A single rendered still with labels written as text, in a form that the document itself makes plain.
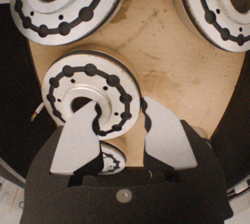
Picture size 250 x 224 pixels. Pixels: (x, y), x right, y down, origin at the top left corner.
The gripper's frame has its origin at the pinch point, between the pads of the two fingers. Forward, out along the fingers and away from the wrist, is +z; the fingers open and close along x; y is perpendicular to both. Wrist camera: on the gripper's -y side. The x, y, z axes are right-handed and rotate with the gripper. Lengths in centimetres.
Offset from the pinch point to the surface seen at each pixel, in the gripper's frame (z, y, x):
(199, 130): 1.3, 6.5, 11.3
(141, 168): 3.7, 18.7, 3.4
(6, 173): -1.6, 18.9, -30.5
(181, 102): 2.0, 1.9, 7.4
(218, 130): 1.4, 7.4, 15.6
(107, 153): 0.3, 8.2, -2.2
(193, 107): 2.0, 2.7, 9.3
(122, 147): 1.8, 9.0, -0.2
